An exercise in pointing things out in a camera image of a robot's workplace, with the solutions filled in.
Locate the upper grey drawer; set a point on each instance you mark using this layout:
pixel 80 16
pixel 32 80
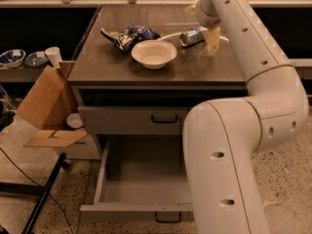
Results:
pixel 130 120

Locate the black upper drawer handle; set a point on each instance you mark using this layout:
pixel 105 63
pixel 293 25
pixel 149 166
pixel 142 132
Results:
pixel 163 120

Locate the blue chip bag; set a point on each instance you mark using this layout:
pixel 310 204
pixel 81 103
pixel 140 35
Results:
pixel 132 35

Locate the black metal stand leg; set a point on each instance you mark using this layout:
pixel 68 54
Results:
pixel 41 191

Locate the silver blue redbull can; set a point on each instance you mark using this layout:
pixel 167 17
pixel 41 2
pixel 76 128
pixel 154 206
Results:
pixel 192 36

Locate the black drawer handle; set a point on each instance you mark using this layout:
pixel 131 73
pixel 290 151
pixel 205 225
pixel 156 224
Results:
pixel 163 120
pixel 168 218

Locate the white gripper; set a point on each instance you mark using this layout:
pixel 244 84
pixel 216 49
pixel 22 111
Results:
pixel 205 19

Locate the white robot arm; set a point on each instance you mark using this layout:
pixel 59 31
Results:
pixel 220 135

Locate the open middle drawer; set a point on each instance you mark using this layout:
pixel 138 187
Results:
pixel 138 177

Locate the blue white bowl left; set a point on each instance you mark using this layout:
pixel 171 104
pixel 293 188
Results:
pixel 13 58

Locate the white box under cardboard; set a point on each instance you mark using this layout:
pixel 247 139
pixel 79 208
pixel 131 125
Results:
pixel 85 148

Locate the brown cardboard box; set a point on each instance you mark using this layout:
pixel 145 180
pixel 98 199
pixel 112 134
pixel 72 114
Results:
pixel 46 107

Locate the black lower drawer handle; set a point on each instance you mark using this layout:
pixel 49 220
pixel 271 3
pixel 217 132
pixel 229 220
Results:
pixel 168 218

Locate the white paper cup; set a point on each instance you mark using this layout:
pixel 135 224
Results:
pixel 54 56

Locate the grey drawer cabinet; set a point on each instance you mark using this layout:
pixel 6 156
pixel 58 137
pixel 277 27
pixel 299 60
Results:
pixel 145 93

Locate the blue bowl with card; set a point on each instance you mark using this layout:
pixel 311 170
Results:
pixel 36 60

